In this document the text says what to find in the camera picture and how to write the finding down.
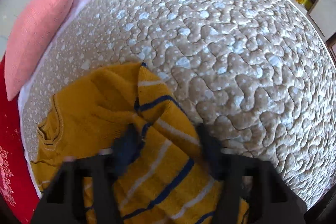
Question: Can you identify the yellow striped knit sweater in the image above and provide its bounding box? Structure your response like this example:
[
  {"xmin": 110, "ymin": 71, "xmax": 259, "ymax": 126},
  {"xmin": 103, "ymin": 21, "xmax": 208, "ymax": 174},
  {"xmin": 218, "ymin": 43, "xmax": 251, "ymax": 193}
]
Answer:
[{"xmin": 29, "ymin": 61, "xmax": 250, "ymax": 224}]

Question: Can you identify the yellow jar on shelf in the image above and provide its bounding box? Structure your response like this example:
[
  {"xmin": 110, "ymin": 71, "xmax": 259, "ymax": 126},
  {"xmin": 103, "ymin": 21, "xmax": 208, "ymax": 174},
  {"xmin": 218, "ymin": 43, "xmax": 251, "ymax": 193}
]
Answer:
[{"xmin": 295, "ymin": 0, "xmax": 313, "ymax": 11}]

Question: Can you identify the pink ribbed pillow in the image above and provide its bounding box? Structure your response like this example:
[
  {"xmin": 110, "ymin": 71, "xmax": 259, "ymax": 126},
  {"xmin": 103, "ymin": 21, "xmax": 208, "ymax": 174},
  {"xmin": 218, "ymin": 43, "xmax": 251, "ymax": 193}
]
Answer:
[{"xmin": 5, "ymin": 0, "xmax": 74, "ymax": 101}]

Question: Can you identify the red floral pillow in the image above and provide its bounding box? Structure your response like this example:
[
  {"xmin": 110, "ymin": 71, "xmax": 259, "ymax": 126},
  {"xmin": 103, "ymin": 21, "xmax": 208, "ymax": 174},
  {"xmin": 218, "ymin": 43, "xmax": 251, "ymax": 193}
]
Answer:
[{"xmin": 1, "ymin": 60, "xmax": 39, "ymax": 223}]

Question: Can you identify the beige quilted bedspread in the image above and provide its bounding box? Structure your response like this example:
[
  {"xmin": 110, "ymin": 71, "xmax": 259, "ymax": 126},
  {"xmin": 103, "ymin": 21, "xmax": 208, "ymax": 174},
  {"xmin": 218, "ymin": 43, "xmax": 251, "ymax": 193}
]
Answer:
[{"xmin": 23, "ymin": 0, "xmax": 335, "ymax": 207}]

